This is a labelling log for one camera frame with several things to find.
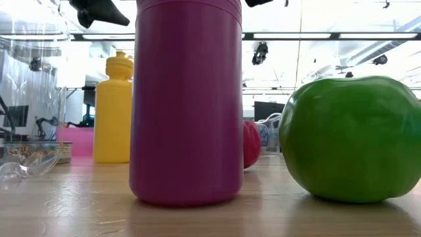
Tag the green toy apple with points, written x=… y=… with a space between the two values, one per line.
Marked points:
x=352 y=138

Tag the large red toy strawberry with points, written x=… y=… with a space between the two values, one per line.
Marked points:
x=251 y=145

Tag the clear plastic water bottle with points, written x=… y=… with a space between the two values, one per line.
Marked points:
x=29 y=98

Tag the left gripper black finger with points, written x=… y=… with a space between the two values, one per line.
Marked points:
x=86 y=19
x=108 y=11

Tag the pink plastic tray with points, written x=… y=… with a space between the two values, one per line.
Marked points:
x=77 y=141

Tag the clear plastic bin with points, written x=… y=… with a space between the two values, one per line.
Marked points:
x=274 y=131

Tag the purple plastic water bottle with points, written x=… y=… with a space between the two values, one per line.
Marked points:
x=187 y=98

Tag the black computer monitor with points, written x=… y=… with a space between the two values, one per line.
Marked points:
x=268 y=110

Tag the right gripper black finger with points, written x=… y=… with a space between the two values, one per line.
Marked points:
x=256 y=2

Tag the black overhead light bar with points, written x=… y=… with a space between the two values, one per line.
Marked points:
x=76 y=36

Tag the black hanging ceiling camera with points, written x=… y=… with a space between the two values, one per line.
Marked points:
x=380 y=59
x=260 y=52

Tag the yellow plastic water bottle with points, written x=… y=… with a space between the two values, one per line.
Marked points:
x=113 y=115

